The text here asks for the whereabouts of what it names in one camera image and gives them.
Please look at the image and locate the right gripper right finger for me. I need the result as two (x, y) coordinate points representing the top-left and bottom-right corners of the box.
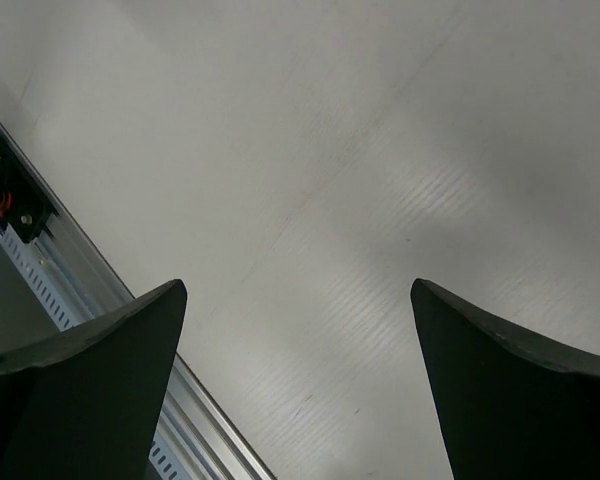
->
(410, 279), (600, 479)

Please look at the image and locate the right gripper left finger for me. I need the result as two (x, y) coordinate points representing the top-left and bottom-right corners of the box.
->
(0, 280), (187, 479)

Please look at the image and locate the aluminium front rail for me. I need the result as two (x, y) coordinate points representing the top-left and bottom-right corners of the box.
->
(0, 124), (271, 479)

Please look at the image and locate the white slotted cable duct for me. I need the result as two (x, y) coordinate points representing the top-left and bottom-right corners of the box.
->
(0, 227), (188, 479)

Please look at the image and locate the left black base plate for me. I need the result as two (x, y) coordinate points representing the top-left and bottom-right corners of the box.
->
(0, 133), (56, 244)

